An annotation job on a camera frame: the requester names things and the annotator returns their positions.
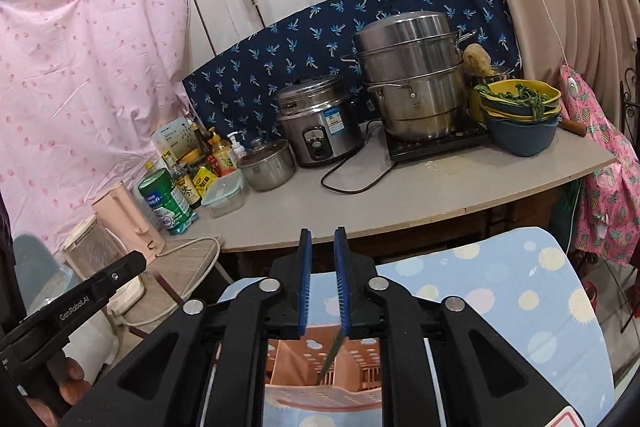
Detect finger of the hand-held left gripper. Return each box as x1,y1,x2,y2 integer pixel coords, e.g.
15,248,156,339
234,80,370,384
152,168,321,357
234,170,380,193
0,251,147,359

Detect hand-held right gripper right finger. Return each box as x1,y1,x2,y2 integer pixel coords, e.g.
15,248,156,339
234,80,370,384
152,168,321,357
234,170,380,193
334,227,587,427

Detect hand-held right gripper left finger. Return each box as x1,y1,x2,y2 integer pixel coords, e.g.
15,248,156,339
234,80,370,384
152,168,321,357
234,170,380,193
57,228,313,427

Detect dark chopstick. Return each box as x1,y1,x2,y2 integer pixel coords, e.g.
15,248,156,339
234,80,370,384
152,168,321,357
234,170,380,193
319,327,344,385

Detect pink perforated utensil holder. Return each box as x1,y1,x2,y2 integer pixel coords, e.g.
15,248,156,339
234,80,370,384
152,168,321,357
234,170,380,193
264,338,383,408

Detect person's left hand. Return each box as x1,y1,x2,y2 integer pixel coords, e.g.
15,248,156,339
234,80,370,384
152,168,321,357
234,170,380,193
22,359,87,427

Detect white blender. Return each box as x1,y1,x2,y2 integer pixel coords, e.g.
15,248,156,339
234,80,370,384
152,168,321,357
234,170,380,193
62,214,146,315

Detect white appliance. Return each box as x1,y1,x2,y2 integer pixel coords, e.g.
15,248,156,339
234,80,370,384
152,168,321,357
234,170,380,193
11,232,81,314

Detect pink electric kettle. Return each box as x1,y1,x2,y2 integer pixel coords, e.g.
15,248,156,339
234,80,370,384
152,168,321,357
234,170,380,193
91,181,167,264

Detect green canister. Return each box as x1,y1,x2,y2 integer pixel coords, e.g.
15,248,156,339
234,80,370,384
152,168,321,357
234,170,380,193
137,168,198,236

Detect glass container green lid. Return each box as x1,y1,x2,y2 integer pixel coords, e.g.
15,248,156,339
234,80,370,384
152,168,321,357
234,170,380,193
201,172,247,219

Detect small steel pot glass lid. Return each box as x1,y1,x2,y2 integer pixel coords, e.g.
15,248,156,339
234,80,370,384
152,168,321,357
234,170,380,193
236,138,297,192

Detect dark sauce bottle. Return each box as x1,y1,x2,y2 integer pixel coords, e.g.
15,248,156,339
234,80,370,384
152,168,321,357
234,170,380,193
170,162,202,210

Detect yellow seasoning packet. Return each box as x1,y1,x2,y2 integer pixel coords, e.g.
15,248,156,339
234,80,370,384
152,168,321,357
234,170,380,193
192,166,219,198

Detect white pump bottle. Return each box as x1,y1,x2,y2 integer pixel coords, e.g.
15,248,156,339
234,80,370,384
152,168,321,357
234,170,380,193
226,132,247,160

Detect yellow oil bottle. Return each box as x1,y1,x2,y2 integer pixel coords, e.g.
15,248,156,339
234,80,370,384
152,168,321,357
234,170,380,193
210,132,237,175

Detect blue planet print blanket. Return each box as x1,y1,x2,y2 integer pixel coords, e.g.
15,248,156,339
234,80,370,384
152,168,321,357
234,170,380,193
220,227,617,427

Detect steel rice cooker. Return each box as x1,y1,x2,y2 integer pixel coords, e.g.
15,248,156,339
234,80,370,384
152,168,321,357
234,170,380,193
272,75,365,168

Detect black induction cooker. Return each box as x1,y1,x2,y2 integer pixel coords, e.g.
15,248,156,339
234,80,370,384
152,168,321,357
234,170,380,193
385,119,493,165

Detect stacked steel steamer pot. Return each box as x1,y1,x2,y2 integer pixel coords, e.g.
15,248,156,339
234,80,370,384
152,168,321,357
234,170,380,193
341,11,478,142

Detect pink spotted curtain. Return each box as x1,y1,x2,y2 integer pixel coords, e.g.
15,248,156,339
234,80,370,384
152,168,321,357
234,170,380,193
0,0,197,254

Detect blue plastic basin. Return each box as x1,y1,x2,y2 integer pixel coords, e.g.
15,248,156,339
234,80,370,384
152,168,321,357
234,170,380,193
484,111,560,158

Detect navy palm print cloth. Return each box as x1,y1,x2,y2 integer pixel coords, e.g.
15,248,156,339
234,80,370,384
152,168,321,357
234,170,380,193
181,0,523,148

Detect green leafy vegetables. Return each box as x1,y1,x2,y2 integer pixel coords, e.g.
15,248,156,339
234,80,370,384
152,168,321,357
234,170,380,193
475,82,551,120

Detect loofah sponge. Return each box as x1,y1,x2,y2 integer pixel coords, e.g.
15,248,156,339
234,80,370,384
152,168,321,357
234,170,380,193
461,43,496,78

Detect yellow plastic basin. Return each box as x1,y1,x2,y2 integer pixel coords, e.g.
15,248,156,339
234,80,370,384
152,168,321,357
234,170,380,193
472,79,562,112

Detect pink pineapple print cloth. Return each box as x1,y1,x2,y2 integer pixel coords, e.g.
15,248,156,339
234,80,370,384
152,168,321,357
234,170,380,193
557,64,640,265

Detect black metal rack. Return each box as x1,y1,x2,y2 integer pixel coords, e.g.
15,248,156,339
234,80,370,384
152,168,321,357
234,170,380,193
617,79,640,138

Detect black power cord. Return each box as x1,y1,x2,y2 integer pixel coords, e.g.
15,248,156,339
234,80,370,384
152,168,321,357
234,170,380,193
320,119,401,196

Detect white power cord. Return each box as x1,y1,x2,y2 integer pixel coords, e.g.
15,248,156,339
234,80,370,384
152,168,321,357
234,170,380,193
120,236,223,329

